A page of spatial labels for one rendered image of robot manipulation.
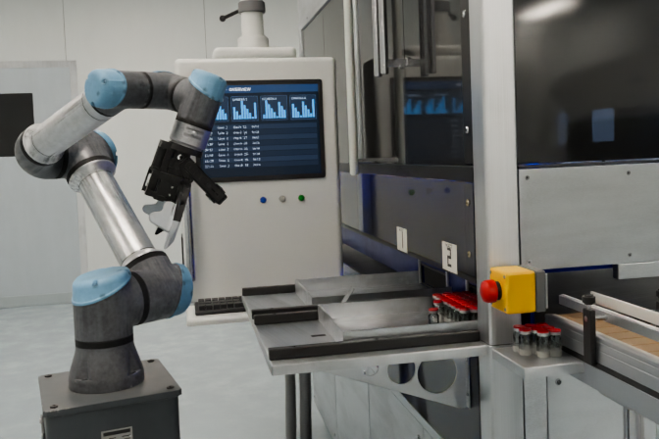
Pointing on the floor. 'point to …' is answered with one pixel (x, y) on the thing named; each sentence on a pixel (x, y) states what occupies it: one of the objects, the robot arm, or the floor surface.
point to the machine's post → (494, 173)
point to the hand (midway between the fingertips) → (163, 243)
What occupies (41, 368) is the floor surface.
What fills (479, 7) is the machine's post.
